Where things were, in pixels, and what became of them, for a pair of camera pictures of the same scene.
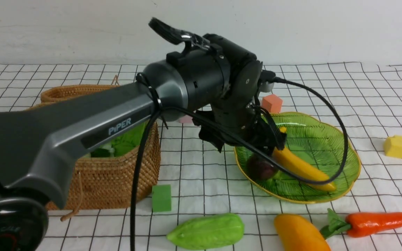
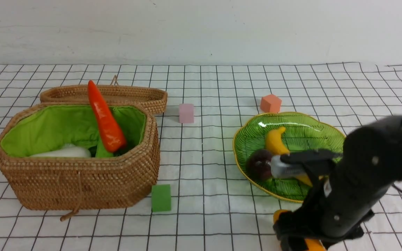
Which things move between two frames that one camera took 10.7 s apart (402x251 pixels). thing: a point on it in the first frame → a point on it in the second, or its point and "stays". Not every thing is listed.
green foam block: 161,198 stays
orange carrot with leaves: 359,223 → 113,136
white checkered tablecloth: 382,210 stays
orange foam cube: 272,103 stays
